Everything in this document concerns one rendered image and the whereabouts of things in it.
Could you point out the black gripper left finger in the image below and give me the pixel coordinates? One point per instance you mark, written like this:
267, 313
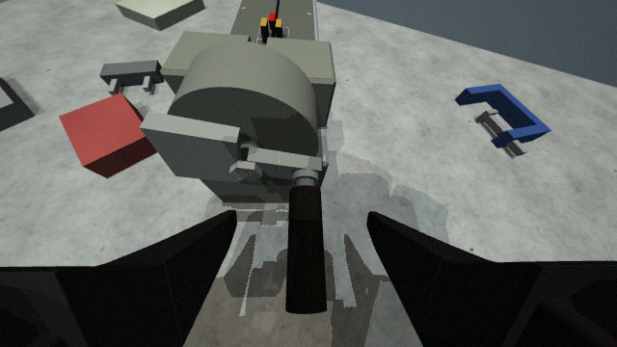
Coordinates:
149, 298

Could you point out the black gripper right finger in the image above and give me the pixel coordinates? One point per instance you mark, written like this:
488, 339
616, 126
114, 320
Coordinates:
458, 299

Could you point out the red block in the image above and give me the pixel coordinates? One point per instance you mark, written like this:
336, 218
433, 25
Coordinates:
106, 135

